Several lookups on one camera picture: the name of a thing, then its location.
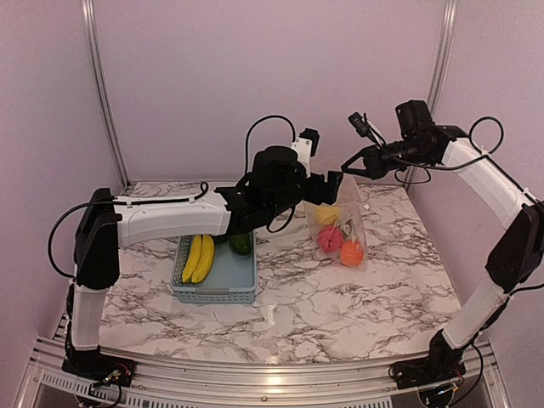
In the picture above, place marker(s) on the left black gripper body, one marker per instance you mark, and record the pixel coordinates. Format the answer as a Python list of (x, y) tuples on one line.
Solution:
[(288, 199)]

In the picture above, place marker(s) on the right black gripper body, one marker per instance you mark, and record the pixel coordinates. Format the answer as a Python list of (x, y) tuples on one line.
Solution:
[(381, 167)]

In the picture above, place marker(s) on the yellow toy pear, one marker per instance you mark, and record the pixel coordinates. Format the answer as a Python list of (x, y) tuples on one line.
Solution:
[(327, 215)]

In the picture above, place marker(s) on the clear zip top bag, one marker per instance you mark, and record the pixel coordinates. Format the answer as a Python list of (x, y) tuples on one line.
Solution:
[(352, 206)]

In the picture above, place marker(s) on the red toy apple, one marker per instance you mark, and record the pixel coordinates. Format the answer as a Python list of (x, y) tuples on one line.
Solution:
[(330, 239)]

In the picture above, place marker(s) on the orange toy orange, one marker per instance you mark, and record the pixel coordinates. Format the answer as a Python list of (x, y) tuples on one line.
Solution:
[(351, 253)]

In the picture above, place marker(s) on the yellow toy bananas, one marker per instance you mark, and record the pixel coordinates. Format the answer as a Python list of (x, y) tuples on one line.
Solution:
[(200, 260)]

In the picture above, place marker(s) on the green toy apple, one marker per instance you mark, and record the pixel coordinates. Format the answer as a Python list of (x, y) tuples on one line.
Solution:
[(346, 226)]

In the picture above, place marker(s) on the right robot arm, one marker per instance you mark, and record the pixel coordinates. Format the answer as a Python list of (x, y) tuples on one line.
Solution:
[(516, 219)]

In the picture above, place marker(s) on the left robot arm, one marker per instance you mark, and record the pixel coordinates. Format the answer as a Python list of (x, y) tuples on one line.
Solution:
[(109, 223)]

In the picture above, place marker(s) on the light blue plastic basket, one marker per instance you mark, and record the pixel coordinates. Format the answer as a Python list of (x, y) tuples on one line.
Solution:
[(233, 277)]

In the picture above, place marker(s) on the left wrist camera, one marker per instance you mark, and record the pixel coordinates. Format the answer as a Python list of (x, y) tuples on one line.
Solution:
[(278, 164)]

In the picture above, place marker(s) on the right aluminium frame post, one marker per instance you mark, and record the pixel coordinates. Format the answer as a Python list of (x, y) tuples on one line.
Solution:
[(443, 54)]

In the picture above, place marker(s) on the aluminium frame post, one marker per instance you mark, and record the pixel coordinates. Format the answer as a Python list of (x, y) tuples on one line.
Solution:
[(443, 54), (92, 35)]

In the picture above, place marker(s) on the left aluminium frame post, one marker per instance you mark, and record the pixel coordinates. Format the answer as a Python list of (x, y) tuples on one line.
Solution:
[(92, 35)]

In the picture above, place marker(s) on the front aluminium rail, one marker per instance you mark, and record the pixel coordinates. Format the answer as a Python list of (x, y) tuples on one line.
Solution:
[(167, 382)]

